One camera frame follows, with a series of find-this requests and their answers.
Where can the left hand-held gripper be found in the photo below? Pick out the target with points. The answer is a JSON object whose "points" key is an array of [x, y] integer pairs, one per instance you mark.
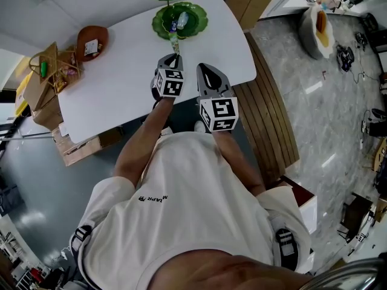
{"points": [[172, 83]]}

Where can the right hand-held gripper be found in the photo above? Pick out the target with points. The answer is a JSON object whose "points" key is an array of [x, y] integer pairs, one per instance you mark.
{"points": [[223, 110]]}

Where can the green snack packet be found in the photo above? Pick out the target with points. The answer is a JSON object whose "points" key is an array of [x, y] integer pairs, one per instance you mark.
{"points": [[174, 42]]}

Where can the blue snack packet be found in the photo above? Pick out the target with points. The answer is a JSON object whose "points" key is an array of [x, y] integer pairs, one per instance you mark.
{"points": [[174, 26]]}

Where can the clear snack packet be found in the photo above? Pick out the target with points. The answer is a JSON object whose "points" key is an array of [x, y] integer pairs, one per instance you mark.
{"points": [[183, 20]]}

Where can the green tiered glass plate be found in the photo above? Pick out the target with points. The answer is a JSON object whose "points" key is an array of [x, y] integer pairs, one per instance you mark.
{"points": [[198, 23]]}

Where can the person's right forearm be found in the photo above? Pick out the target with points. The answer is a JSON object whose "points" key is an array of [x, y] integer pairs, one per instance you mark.
{"points": [[239, 165]]}

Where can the person's left forearm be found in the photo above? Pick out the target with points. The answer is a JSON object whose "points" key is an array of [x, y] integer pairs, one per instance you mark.
{"points": [[139, 143]]}

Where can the white shoe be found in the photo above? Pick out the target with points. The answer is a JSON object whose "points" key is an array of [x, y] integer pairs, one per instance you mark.
{"points": [[166, 131], [199, 126]]}

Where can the wooden slatted platform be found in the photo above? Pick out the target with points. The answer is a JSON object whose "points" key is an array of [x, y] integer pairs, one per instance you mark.
{"points": [[269, 122]]}

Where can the brown leaf-shaped bowl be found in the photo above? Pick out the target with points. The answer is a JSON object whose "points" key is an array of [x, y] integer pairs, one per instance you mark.
{"points": [[101, 35]]}

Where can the person's white t-shirt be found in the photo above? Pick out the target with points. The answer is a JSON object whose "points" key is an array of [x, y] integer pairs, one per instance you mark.
{"points": [[193, 204]]}

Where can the large cardboard box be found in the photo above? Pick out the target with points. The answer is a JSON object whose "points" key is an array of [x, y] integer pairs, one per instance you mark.
{"points": [[81, 151]]}

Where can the black floor robot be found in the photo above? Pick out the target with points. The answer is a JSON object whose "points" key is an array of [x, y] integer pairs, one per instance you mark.
{"points": [[345, 58], [360, 38]]}

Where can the white cabinet brown top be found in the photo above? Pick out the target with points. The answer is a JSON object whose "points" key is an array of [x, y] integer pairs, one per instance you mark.
{"points": [[300, 198]]}

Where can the yellow bin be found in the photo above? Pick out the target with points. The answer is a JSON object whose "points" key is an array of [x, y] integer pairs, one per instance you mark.
{"points": [[19, 100]]}

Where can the person's face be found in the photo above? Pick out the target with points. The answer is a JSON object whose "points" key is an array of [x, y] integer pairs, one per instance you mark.
{"points": [[236, 272]]}

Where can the dark chair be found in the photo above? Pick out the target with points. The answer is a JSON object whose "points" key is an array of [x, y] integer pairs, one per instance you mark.
{"points": [[355, 219]]}

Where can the silver headset rim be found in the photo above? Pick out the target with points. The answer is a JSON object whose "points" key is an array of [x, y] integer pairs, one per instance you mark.
{"points": [[350, 275]]}

